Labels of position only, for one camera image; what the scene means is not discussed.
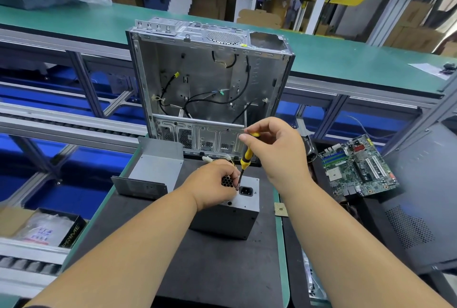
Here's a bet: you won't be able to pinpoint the black case side panel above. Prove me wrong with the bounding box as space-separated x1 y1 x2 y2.
378 118 457 276

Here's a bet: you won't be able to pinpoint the person's left hand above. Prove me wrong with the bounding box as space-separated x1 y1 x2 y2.
185 159 241 212

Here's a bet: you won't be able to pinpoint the person's left forearm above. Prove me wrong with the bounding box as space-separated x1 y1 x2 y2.
22 188 198 308

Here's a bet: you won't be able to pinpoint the grey metal bracket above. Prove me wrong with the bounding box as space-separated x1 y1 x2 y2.
111 136 185 201

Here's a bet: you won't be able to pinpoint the power supply cable bundle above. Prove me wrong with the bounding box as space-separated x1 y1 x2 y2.
201 154 240 176

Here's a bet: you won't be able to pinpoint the person's right forearm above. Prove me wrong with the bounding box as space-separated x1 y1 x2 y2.
276 175 454 308

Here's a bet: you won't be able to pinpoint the silver metal part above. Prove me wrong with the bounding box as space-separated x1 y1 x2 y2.
302 247 328 300

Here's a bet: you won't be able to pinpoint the white paper sheet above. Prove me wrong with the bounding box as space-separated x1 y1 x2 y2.
408 62 457 78

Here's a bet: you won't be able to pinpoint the green motherboard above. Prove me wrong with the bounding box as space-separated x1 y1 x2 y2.
317 134 400 198

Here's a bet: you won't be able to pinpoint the black internal case cables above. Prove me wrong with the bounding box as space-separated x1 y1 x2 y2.
159 50 250 124

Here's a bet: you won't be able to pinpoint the black box with plastic bags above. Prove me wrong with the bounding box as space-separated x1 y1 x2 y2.
0 206 89 248

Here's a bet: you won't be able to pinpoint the person's right hand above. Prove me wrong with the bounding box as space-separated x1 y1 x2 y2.
238 117 315 195

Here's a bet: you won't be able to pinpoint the black work mat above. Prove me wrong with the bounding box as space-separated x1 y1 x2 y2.
70 157 283 308

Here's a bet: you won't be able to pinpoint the grey power supply unit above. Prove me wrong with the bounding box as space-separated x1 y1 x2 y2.
189 161 260 241

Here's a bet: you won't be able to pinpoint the silver computer case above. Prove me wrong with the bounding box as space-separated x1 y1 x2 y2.
125 17 296 163

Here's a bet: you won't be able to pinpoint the stack of cardboard boxes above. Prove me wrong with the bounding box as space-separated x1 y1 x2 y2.
382 0 457 58

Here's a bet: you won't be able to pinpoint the aluminium conveyor frame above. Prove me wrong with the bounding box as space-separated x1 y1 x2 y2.
0 23 457 288

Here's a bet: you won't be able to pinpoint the yellow black screwdriver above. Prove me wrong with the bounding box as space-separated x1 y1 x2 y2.
236 132 261 191

